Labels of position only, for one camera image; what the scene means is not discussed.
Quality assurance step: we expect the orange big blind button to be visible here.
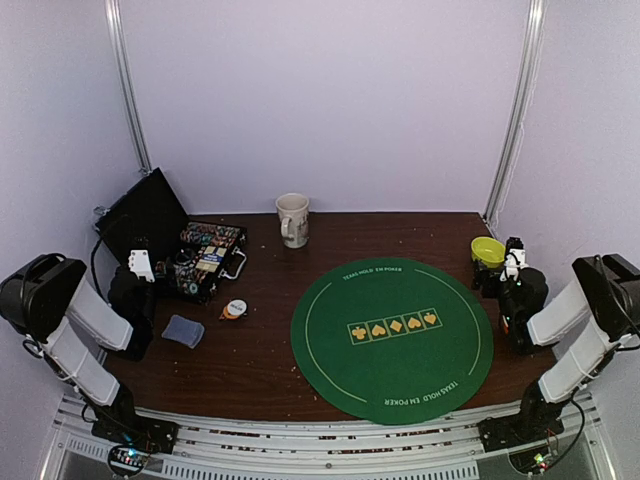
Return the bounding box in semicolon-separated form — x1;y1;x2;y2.
219;306;239;321

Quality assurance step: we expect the white dealer button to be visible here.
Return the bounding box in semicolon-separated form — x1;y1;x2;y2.
225;299;248;318

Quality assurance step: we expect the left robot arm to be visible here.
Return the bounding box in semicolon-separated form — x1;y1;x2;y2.
1;253;155;444

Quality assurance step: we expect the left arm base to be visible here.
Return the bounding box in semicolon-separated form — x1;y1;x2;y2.
91;406;179;454

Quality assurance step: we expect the yellow-green plastic bowl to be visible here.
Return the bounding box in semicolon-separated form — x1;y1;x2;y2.
471;236;506;269

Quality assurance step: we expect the round green poker mat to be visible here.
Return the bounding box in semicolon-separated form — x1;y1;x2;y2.
291;258;494;425

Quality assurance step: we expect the right aluminium frame post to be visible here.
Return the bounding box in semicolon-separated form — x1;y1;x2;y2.
483;0;547;232

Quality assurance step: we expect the beige ceramic mug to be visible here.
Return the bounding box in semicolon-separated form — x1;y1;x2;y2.
275;193;310;249

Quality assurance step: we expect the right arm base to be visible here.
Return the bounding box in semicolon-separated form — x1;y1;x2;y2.
477;410;564;452

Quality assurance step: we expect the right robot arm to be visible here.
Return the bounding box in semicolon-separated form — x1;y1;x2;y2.
471;236;639;442

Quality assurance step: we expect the aluminium frame post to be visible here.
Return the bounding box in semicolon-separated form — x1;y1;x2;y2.
104;0;153;176
483;0;547;232

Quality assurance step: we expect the left aluminium frame post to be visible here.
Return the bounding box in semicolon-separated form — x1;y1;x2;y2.
104;0;153;176

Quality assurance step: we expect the aluminium front rail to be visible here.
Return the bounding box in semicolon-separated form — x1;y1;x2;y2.
42;392;614;480

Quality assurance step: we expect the black poker chip case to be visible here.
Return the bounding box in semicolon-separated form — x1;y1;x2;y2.
95;168;248;304

